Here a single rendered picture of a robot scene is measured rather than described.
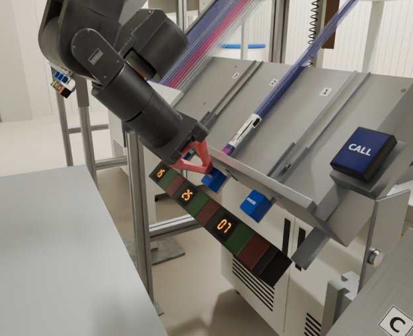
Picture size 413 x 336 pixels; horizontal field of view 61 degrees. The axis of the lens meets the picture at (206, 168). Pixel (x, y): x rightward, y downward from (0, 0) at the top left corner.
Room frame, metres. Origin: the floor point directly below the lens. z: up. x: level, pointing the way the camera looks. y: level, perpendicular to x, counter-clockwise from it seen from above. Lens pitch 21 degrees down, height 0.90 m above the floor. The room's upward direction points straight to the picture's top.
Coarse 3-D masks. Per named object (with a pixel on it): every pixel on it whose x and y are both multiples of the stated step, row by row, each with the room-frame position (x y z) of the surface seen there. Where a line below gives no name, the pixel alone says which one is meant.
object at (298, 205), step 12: (216, 156) 0.48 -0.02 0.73; (228, 156) 0.47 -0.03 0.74; (216, 168) 0.57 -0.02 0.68; (228, 168) 0.47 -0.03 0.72; (240, 168) 0.43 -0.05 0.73; (240, 180) 0.48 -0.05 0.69; (252, 180) 0.41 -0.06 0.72; (264, 180) 0.39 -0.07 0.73; (264, 192) 0.42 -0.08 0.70; (276, 192) 0.37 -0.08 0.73; (288, 192) 0.36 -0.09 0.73; (276, 204) 0.43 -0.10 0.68; (288, 204) 0.37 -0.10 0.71; (300, 204) 0.33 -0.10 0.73; (312, 204) 0.33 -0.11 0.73; (300, 216) 0.37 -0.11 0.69; (312, 216) 0.33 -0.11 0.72
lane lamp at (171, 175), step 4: (168, 172) 0.58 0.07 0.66; (172, 172) 0.58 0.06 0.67; (168, 176) 0.57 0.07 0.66; (172, 176) 0.57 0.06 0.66; (176, 176) 0.56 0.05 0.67; (164, 180) 0.57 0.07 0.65; (168, 180) 0.56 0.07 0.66; (172, 180) 0.56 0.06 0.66; (160, 184) 0.57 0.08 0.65; (164, 184) 0.56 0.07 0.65; (168, 184) 0.56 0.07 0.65; (164, 188) 0.55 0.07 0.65
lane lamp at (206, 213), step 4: (208, 204) 0.46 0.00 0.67; (212, 204) 0.45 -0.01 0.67; (216, 204) 0.45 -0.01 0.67; (204, 208) 0.46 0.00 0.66; (208, 208) 0.45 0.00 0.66; (212, 208) 0.45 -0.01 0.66; (216, 208) 0.44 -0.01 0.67; (200, 212) 0.45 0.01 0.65; (204, 212) 0.45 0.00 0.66; (208, 212) 0.44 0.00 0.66; (212, 212) 0.44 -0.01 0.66; (196, 216) 0.45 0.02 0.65; (200, 216) 0.45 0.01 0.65; (204, 216) 0.44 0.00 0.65; (208, 216) 0.44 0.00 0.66; (212, 216) 0.43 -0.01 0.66; (200, 220) 0.44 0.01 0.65; (204, 220) 0.44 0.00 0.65; (208, 220) 0.43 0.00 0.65; (204, 224) 0.43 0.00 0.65
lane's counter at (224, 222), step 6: (222, 216) 0.42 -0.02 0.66; (228, 216) 0.42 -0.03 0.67; (222, 222) 0.41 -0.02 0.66; (228, 222) 0.41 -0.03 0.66; (234, 222) 0.40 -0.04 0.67; (216, 228) 0.41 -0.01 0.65; (222, 228) 0.41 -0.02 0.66; (228, 228) 0.40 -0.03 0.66; (216, 234) 0.40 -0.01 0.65; (222, 234) 0.40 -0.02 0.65; (222, 240) 0.39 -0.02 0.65
